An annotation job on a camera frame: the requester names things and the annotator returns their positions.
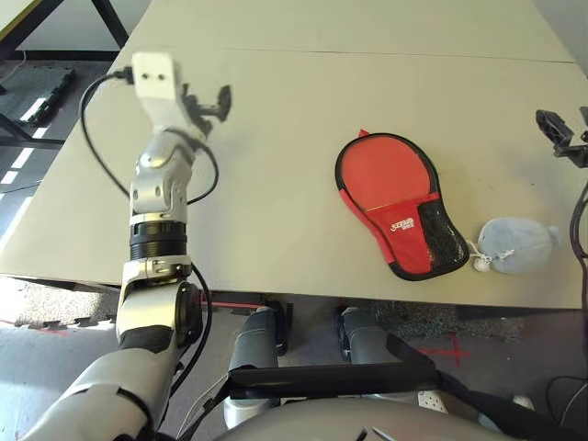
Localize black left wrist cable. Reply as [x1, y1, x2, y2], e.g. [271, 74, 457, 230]
[77, 67, 221, 207]

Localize dark grey shaggy mat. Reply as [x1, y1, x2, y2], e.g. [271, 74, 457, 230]
[367, 300, 548, 344]

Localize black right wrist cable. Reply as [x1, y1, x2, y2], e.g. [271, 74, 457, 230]
[568, 178, 588, 263]

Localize black harness strap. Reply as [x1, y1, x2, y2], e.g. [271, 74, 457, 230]
[385, 334, 566, 441]

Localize black foam floor tile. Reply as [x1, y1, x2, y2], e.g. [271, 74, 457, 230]
[0, 66, 78, 129]

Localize black metal table frame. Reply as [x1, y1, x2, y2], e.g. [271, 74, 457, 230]
[0, 0, 130, 63]

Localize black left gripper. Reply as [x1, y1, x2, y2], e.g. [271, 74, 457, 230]
[181, 82, 233, 140]

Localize grey robot right leg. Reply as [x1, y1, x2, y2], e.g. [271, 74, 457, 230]
[337, 306, 401, 365]

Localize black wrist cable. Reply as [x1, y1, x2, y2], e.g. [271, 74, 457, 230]
[568, 178, 588, 263]
[77, 67, 221, 207]

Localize grey robot leg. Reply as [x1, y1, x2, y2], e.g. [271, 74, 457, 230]
[337, 306, 401, 365]
[228, 305, 295, 372]

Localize black floor cable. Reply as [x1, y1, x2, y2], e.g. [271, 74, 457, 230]
[546, 374, 588, 428]

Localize white perforated shoe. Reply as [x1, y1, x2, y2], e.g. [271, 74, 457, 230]
[417, 390, 450, 415]

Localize black waist support bar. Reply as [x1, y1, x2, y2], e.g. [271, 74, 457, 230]
[227, 361, 438, 401]

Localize red ping-pong paddle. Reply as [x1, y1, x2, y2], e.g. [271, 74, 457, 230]
[338, 136, 436, 213]

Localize grey plush zipper charm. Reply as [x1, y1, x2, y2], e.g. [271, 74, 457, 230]
[467, 216, 563, 277]

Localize white speckled foam mat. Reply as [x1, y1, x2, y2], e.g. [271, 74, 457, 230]
[0, 275, 121, 331]

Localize silver robot torso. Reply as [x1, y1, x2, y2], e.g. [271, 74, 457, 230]
[220, 395, 588, 441]

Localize red black paddle case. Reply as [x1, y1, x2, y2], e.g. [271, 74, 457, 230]
[334, 128, 471, 282]

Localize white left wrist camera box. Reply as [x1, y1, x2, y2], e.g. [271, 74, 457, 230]
[130, 51, 207, 140]

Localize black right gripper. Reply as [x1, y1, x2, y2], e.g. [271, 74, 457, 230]
[536, 106, 588, 170]

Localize grey robot left leg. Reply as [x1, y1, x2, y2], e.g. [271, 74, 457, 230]
[228, 305, 295, 372]

